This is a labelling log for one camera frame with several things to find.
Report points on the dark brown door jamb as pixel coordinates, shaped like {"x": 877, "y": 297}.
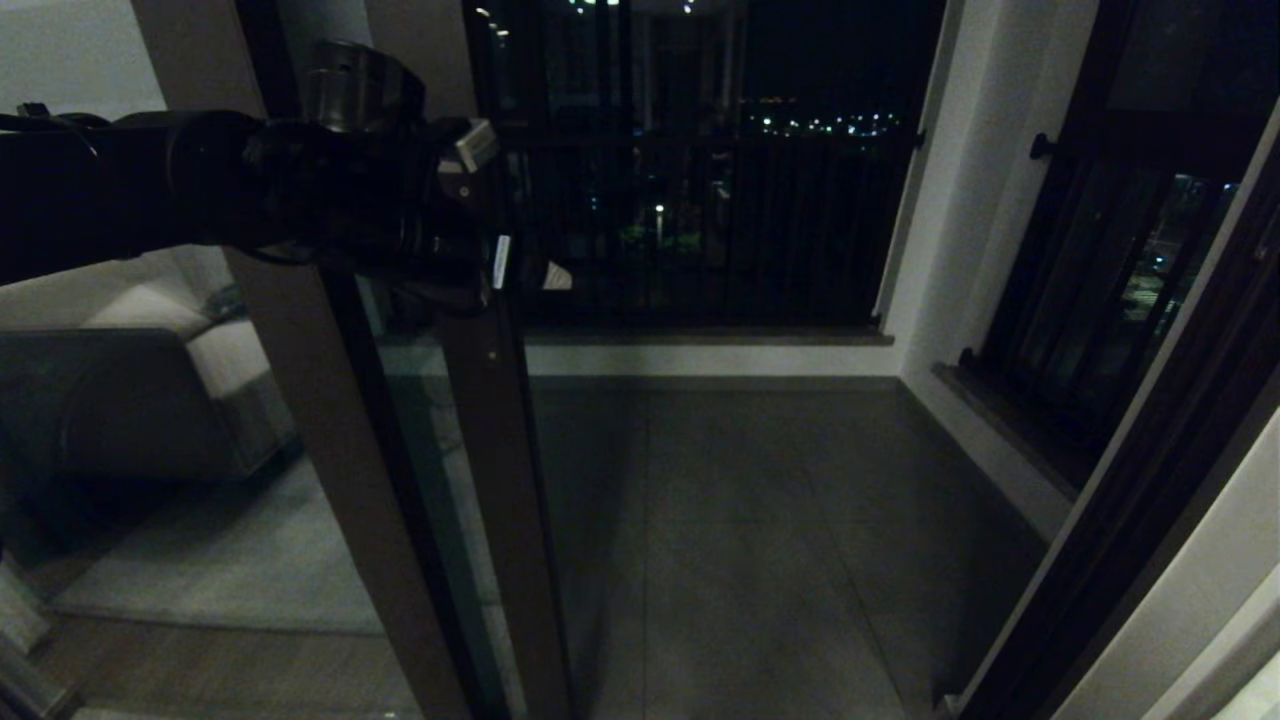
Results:
{"x": 1130, "y": 540}

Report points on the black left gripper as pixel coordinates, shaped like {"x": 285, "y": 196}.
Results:
{"x": 350, "y": 200}

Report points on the light grey rug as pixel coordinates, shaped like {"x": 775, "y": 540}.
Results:
{"x": 230, "y": 570}

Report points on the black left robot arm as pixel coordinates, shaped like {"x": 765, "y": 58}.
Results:
{"x": 120, "y": 190}

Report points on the dark grey upholstered seat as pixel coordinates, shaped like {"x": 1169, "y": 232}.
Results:
{"x": 110, "y": 410}

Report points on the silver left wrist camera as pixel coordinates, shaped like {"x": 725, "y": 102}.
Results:
{"x": 475, "y": 148}

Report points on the light beige sofa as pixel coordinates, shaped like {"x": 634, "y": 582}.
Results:
{"x": 225, "y": 370}

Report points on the dark stone balcony ledge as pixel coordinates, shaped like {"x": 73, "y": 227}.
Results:
{"x": 720, "y": 339}

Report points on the black metal balcony railing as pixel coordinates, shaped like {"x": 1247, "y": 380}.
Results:
{"x": 800, "y": 230}

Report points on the brown framed sliding glass door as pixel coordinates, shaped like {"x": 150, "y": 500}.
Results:
{"x": 505, "y": 480}

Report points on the dark stone window sill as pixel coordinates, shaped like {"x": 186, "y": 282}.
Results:
{"x": 1000, "y": 430}

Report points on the brown framed fixed glass panel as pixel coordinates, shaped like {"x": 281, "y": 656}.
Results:
{"x": 345, "y": 450}

